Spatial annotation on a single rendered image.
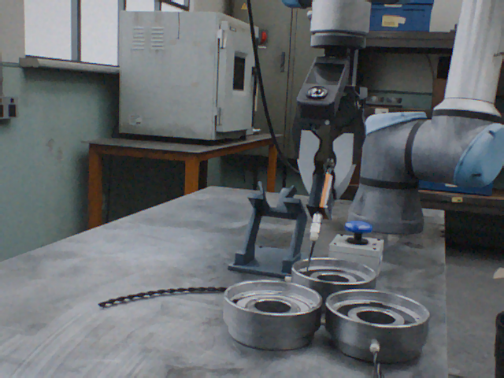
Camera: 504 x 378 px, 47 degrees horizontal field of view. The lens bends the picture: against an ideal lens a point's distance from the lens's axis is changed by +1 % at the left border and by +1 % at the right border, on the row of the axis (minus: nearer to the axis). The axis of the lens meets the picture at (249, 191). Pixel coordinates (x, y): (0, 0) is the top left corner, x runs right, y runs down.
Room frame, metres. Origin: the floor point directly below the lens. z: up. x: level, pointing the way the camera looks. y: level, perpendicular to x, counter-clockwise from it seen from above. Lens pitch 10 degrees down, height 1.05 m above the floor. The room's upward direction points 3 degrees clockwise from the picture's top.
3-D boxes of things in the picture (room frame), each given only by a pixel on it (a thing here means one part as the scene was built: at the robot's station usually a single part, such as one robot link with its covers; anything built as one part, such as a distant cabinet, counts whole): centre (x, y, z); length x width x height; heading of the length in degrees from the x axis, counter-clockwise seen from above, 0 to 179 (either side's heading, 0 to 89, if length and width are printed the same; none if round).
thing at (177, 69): (3.24, 0.32, 1.10); 0.62 x 0.61 x 0.65; 162
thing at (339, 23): (0.79, -0.10, 1.15); 0.08 x 0.08 x 0.05
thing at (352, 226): (0.83, -0.16, 0.85); 0.04 x 0.04 x 0.05
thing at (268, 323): (0.59, -0.03, 0.82); 0.10 x 0.10 x 0.04
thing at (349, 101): (0.79, -0.11, 1.07); 0.09 x 0.08 x 0.12; 160
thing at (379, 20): (4.23, -0.94, 1.61); 0.52 x 0.38 x 0.22; 75
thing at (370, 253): (0.84, -0.16, 0.82); 0.08 x 0.07 x 0.05; 162
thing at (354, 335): (0.58, -0.14, 0.82); 0.10 x 0.10 x 0.04
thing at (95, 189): (3.44, 0.31, 0.39); 1.50 x 0.62 x 0.78; 162
